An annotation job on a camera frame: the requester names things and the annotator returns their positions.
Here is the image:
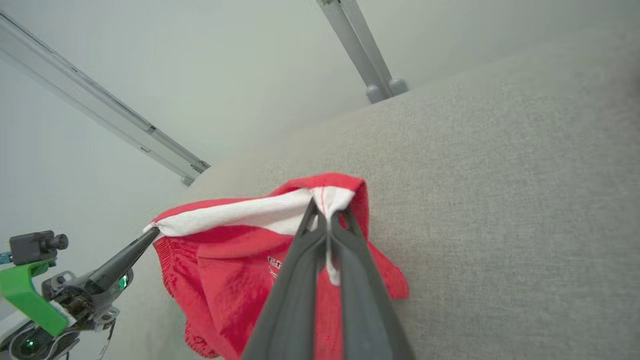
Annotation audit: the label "grey partition bottom rail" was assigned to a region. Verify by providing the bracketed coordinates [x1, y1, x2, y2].
[0, 11, 211, 187]

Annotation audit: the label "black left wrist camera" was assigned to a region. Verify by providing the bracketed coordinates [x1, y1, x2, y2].
[9, 230, 69, 266]

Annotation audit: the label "grey partition post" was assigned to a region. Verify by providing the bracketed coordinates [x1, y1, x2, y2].
[316, 0, 410, 105]

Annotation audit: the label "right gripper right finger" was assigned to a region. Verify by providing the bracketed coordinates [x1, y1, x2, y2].
[329, 206, 417, 360]

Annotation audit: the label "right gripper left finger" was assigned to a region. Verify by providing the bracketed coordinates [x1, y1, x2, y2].
[240, 198, 329, 360]

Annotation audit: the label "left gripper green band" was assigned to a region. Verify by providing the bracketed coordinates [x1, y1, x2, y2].
[0, 226, 162, 337]

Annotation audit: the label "red shorts with white stripe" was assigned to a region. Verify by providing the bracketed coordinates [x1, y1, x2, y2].
[144, 173, 411, 360]

